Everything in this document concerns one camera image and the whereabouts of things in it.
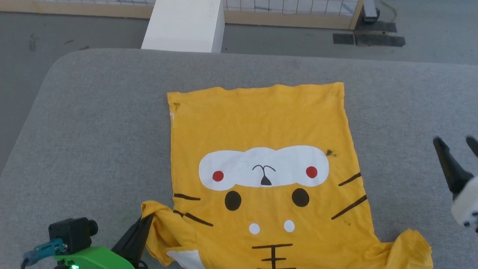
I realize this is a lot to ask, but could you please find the dark mat under partition foot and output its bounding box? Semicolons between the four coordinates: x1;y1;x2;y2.
356;20;397;34

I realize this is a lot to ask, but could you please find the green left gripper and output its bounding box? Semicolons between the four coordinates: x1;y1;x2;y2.
54;213;154;269

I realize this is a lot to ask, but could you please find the thin yellow floor cable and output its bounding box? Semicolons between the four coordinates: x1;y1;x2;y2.
379;0;397;21

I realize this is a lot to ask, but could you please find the white rectangular box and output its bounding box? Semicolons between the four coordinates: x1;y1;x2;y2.
141;0;226;53

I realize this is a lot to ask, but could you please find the yellow cat-face T-shirt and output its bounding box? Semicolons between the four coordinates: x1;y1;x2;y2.
141;82;434;269

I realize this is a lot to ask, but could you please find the small black floor mat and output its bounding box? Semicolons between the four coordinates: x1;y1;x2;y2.
332;33;355;45

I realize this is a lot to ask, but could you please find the left arm cable teal plug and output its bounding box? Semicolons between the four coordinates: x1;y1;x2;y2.
20;238;68;269

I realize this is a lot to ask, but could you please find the grey fabric sofa cushion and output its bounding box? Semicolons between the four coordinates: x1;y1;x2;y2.
0;48;478;269

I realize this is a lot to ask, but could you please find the lemon-print grid partition screen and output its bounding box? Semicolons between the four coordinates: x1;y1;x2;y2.
0;0;365;31

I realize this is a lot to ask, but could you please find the grey metal partition foot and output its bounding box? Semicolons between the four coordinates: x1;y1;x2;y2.
362;0;381;24

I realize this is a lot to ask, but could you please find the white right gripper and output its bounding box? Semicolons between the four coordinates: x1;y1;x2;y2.
432;136;478;234

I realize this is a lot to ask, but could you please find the large black floor mat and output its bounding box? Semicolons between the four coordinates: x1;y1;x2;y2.
354;34;406;47

